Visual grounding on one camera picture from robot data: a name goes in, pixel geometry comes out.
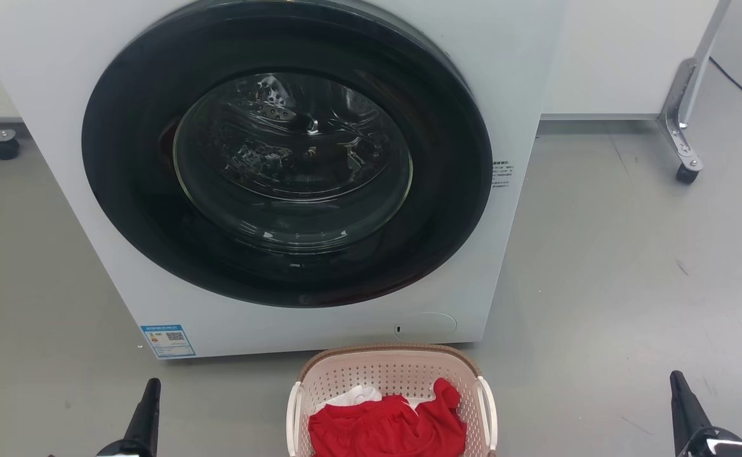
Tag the round drain filter cover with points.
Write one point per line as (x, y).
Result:
(426, 325)

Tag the beige perforated laundry basket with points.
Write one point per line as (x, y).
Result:
(386, 371)

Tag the white front-load washing machine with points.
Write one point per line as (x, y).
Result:
(53, 76)

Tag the small printed text sticker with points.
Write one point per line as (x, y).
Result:
(501, 173)

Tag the black caster wheel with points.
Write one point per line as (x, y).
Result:
(687, 174)
(4, 150)

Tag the white garment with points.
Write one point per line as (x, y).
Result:
(358, 396)

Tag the black round washing machine door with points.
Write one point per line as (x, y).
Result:
(129, 184)

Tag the blue energy label sticker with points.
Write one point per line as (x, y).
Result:
(168, 341)

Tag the red garment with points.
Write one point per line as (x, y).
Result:
(386, 428)

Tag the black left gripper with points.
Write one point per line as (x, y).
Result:
(123, 450)

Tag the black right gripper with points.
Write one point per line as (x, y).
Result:
(726, 445)

